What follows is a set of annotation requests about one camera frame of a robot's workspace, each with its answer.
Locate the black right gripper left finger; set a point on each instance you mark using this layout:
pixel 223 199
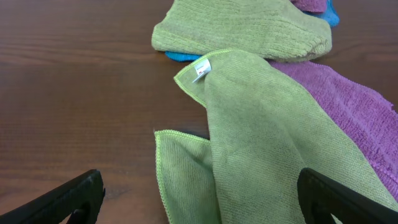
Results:
pixel 79 200

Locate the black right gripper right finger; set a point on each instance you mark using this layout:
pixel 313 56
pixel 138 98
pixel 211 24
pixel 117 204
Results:
pixel 322 200

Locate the green microfiber cloth with tag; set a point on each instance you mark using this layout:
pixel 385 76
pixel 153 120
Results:
pixel 264 129

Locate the lower purple microfiber cloth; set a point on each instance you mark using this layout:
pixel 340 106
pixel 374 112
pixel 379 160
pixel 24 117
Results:
pixel 362 113

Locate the purple microfiber cloth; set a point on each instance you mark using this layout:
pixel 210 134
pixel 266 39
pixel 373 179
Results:
pixel 362 113
pixel 316 6

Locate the crumpled green microfiber cloth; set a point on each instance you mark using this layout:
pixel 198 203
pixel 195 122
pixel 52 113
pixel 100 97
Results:
pixel 273 29

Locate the blue microfiber cloth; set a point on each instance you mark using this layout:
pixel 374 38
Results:
pixel 329 15

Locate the upper purple microfiber cloth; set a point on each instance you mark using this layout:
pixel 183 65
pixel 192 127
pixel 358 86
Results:
pixel 316 6

